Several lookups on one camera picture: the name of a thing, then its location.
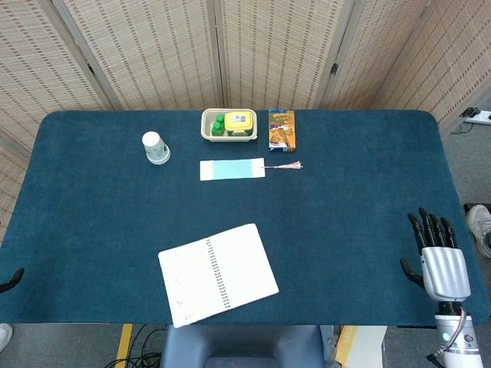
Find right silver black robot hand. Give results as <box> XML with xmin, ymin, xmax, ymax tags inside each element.
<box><xmin>399</xmin><ymin>207</ymin><xmax>472</xmax><ymax>302</ymax></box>

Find spiral notebook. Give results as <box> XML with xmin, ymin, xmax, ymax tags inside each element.
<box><xmin>157</xmin><ymin>223</ymin><xmax>280</xmax><ymax>329</ymax></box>

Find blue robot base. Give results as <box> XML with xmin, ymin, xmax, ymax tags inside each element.
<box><xmin>159</xmin><ymin>324</ymin><xmax>327</xmax><ymax>368</ymax></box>

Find grey white sneaker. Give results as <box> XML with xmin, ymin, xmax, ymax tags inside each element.
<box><xmin>0</xmin><ymin>323</ymin><xmax>14</xmax><ymax>353</ymax></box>
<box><xmin>466</xmin><ymin>204</ymin><xmax>491</xmax><ymax>258</ymax></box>

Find cardboard box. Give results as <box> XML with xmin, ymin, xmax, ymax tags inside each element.
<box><xmin>333</xmin><ymin>325</ymin><xmax>388</xmax><ymax>368</ymax></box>

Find white power strip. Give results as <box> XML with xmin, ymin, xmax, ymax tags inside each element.
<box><xmin>461</xmin><ymin>107</ymin><xmax>491</xmax><ymax>125</ymax></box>

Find orange and blue snack box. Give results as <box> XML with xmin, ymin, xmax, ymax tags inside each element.
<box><xmin>268</xmin><ymin>110</ymin><xmax>298</xmax><ymax>154</ymax></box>

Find woven folding screen panel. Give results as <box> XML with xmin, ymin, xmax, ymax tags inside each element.
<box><xmin>374</xmin><ymin>0</ymin><xmax>491</xmax><ymax>127</ymax></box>
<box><xmin>0</xmin><ymin>128</ymin><xmax>32</xmax><ymax>241</ymax></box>
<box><xmin>213</xmin><ymin>0</ymin><xmax>356</xmax><ymax>111</ymax></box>
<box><xmin>0</xmin><ymin>0</ymin><xmax>116</xmax><ymax>153</ymax></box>
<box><xmin>320</xmin><ymin>0</ymin><xmax>434</xmax><ymax>111</ymax></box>
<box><xmin>51</xmin><ymin>0</ymin><xmax>226</xmax><ymax>112</ymax></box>

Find light blue bookmark with tassel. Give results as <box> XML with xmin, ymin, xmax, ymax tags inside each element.
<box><xmin>199</xmin><ymin>157</ymin><xmax>304</xmax><ymax>182</ymax></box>

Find yellow plastic box with label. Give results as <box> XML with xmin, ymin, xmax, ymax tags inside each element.
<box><xmin>224</xmin><ymin>111</ymin><xmax>255</xmax><ymax>136</ymax></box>

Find beige rectangular food container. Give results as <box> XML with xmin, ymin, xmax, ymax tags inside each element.
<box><xmin>200</xmin><ymin>108</ymin><xmax>259</xmax><ymax>144</ymax></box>

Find white paper cup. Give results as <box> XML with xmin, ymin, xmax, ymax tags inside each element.
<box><xmin>141</xmin><ymin>131</ymin><xmax>171</xmax><ymax>166</ymax></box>

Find dark blue table cloth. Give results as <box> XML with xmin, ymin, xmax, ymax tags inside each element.
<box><xmin>0</xmin><ymin>110</ymin><xmax>486</xmax><ymax>327</ymax></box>

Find black floor cables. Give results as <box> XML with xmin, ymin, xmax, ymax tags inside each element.
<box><xmin>105</xmin><ymin>324</ymin><xmax>166</xmax><ymax>368</ymax></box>

